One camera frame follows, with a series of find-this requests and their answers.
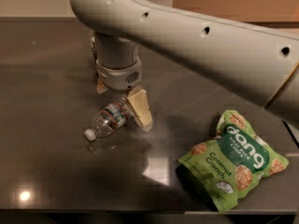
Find clear plastic water bottle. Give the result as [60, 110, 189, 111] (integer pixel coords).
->
[84, 98, 130, 142]

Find green white soda can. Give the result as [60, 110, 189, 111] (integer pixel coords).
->
[91, 36, 97, 61]

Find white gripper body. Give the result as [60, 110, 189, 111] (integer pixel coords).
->
[96, 58, 142, 91]

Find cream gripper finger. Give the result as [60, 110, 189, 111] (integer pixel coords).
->
[127, 87, 153, 132]
[96, 78, 107, 94]

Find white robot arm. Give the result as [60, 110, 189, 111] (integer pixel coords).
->
[70, 0, 299, 128]

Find green rice chips bag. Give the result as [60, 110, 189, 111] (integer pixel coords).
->
[178, 110, 289, 212]

